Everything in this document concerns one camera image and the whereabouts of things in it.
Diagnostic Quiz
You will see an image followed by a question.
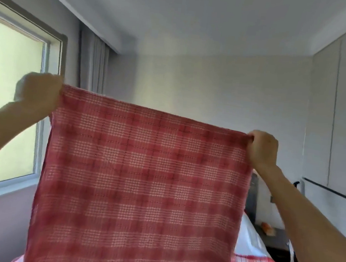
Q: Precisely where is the person's right hand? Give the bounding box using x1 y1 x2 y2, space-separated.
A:
241 128 283 177

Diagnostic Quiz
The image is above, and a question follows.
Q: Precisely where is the person's left hand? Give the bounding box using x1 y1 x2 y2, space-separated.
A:
10 69 67 124

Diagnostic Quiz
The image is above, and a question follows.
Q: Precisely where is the pink gingham sheet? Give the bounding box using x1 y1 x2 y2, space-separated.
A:
21 81 262 262

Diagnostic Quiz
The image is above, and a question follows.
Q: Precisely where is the person's right forearm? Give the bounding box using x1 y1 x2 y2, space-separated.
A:
245 164 346 262

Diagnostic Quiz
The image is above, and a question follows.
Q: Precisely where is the small orange object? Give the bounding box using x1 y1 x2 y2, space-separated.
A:
259 221 279 239

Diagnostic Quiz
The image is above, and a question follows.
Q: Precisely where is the white framed window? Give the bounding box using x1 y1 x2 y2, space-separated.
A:
0 0 75 217

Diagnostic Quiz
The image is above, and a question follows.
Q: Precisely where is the grey padded headboard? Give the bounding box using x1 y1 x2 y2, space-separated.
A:
242 170 263 223

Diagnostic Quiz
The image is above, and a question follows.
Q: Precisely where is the grey curtain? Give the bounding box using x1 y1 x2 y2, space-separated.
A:
70 21 117 96

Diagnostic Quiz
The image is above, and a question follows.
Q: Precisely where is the white wardrobe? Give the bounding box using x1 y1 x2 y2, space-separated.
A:
287 0 346 253

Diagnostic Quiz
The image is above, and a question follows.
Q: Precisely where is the white pillow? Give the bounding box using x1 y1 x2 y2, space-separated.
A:
233 211 276 261

